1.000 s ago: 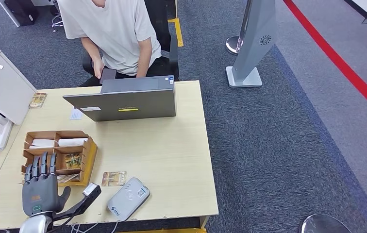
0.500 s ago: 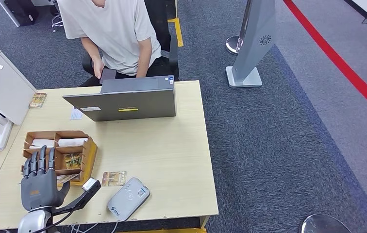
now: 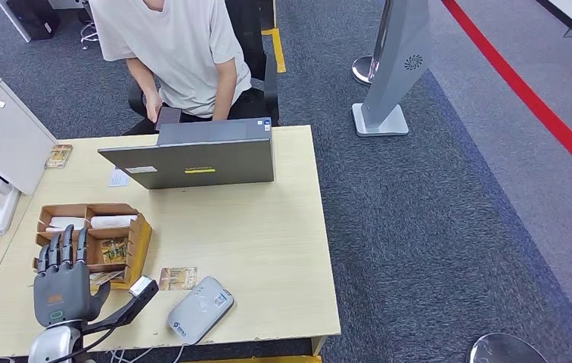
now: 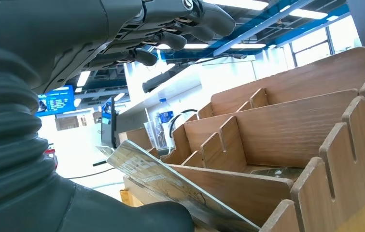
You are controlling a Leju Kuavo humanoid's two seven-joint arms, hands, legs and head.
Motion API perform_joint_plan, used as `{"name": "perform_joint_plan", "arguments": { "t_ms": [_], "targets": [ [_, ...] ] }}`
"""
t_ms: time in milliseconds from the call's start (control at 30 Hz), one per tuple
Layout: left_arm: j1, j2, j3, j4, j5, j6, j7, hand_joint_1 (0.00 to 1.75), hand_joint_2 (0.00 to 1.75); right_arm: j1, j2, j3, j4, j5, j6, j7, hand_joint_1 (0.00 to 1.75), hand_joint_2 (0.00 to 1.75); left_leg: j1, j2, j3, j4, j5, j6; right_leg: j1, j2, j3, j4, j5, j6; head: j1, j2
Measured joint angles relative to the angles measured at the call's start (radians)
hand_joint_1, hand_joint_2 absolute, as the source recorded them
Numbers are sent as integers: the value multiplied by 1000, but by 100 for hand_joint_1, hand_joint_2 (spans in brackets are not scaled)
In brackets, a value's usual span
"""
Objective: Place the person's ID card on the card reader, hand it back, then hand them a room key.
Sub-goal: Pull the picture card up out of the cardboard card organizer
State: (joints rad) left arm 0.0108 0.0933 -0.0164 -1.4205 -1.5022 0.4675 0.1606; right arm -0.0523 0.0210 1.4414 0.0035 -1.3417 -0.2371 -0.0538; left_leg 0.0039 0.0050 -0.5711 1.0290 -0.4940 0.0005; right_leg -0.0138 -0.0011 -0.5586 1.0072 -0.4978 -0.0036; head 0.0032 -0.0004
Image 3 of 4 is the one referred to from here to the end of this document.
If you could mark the grey card reader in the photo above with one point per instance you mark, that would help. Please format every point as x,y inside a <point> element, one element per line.
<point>198,310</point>

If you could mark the person's right forearm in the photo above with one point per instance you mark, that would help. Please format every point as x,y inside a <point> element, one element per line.
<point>143,80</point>

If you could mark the grey laptop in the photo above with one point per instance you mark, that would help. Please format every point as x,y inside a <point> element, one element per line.
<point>191,165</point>

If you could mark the black bag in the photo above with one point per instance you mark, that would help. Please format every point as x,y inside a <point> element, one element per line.
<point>35,20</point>

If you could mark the grey kiosk stand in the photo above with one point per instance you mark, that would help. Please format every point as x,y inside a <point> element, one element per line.
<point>396,60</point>

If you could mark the yellow floor tape strip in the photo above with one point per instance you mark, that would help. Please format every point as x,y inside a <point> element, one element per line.
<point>278,55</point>
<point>256,359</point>

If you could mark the wooden card organizer tray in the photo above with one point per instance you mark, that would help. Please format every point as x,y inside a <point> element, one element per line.
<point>138,245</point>

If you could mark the red floor tape line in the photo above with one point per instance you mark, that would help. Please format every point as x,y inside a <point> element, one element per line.
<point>519,87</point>

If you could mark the black office chair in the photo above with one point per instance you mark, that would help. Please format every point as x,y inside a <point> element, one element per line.
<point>253,30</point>

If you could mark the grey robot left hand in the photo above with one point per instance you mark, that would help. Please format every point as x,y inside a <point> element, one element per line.
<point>63,295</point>

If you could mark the black smartphone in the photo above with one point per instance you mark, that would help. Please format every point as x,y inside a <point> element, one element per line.
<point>169,116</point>

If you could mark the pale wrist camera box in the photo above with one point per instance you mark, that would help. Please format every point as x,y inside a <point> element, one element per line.
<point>140,286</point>

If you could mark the chrome stanchion post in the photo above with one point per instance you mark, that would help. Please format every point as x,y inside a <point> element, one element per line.
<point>361,70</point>

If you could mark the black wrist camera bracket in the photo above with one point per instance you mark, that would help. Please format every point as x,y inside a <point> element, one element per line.
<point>120,313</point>

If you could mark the chrome round base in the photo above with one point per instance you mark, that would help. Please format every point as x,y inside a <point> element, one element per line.
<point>504,350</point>

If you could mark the person's right hand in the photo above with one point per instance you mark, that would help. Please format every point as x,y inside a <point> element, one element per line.
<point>153,107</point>

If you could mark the white cabinet box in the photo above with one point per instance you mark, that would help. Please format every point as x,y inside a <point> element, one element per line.
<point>15,150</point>

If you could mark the person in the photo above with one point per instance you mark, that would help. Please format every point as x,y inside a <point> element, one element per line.
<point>175,50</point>

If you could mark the white card stack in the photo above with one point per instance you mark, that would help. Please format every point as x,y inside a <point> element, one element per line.
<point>114,221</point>
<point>55,221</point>

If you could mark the white furniture leg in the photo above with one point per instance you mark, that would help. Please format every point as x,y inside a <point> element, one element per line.
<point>14,21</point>

